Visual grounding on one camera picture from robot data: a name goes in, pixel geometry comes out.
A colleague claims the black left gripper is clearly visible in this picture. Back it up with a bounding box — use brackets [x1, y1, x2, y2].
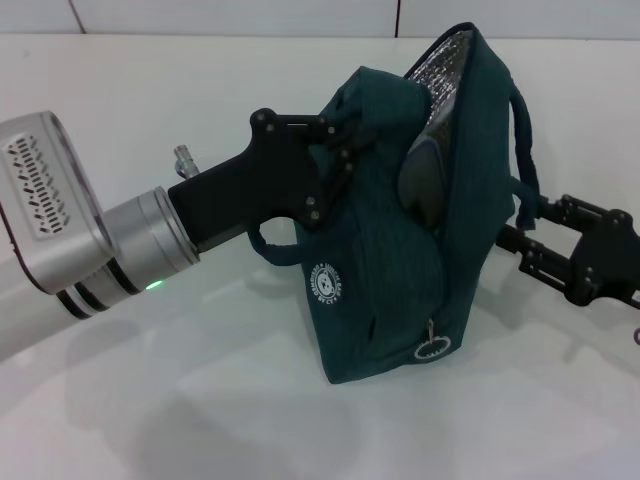
[167, 106, 381, 255]

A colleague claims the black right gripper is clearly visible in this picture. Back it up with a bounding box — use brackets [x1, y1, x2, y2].
[496, 193, 640, 307]

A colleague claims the clear blue-rimmed food container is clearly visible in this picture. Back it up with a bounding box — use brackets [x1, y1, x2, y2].
[398, 139, 447, 229]

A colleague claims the dark blue lunch bag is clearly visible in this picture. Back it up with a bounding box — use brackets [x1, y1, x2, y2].
[244, 22, 544, 386]

